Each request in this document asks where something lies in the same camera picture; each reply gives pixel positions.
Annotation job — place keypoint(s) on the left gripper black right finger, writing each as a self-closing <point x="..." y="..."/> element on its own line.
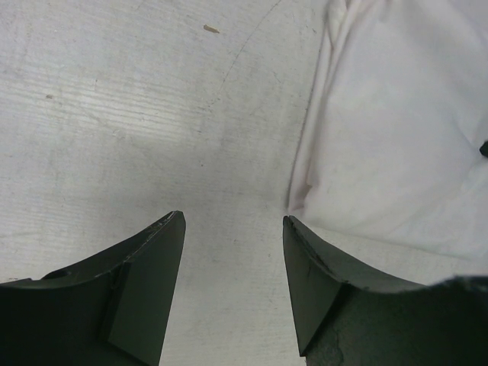
<point x="349" y="313"/>

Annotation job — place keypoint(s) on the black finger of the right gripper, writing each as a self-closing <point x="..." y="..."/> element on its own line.
<point x="484" y="149"/>

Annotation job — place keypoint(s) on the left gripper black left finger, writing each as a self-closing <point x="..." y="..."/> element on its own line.
<point x="111" y="308"/>

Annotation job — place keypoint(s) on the white t-shirt red print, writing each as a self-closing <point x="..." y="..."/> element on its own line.
<point x="391" y="144"/>

